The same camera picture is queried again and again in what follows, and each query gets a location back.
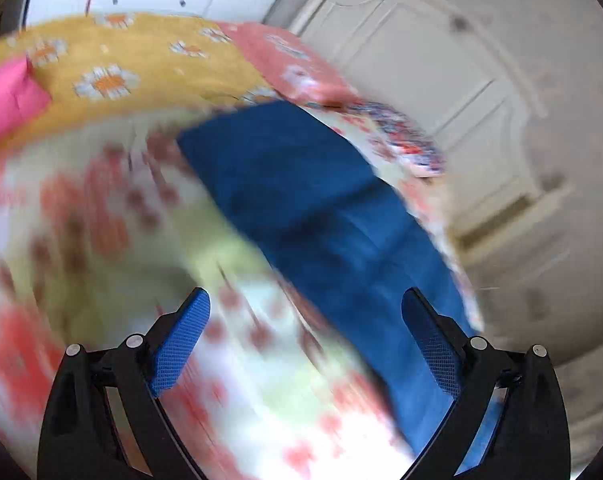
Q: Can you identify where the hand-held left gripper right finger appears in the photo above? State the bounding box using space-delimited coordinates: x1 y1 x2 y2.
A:
400 287 572 480

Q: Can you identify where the white wooden headboard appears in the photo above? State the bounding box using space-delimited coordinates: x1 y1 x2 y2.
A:
286 0 577 271

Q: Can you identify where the floral bedsheet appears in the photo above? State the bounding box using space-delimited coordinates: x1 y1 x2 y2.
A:
0 105 487 480

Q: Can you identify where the pink floral pillow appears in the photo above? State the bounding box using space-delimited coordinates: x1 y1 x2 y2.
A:
216 21 358 108

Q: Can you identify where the blue quilted jacket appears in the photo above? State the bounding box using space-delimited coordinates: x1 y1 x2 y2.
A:
177 100 502 476

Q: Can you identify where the yellow daisy print blanket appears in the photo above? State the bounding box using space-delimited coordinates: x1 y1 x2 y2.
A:
0 12 282 152

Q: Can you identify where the pink cloth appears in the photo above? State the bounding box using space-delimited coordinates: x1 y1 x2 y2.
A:
0 57 52 146

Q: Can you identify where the multicoloured patterned pillow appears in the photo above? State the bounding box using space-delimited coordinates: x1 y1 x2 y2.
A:
341 100 447 178

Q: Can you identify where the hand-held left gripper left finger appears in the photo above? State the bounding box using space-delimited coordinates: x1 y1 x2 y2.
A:
37 287 212 480

